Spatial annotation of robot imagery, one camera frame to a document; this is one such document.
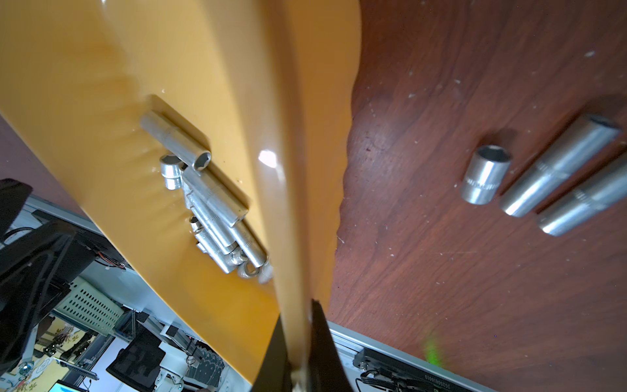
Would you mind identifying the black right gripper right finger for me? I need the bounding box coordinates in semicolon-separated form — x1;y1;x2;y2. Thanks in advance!
308;301;353;392

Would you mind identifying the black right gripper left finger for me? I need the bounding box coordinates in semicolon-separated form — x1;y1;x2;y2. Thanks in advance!
251;317;292;392

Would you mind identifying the short silver socket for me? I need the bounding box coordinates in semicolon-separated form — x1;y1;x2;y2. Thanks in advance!
460;145;511;205
159;155;184;190

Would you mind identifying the yellow plastic storage box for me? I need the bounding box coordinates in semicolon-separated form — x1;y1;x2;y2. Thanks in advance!
1;1;362;391

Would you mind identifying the wide silver socket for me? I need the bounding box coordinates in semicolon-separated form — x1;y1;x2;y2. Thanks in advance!
182;168;248;227

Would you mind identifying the long silver socket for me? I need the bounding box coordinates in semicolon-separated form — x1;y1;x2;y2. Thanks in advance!
140;111;212;171

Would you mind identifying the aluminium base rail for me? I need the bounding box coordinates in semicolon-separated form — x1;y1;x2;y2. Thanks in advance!
328;322;490;392

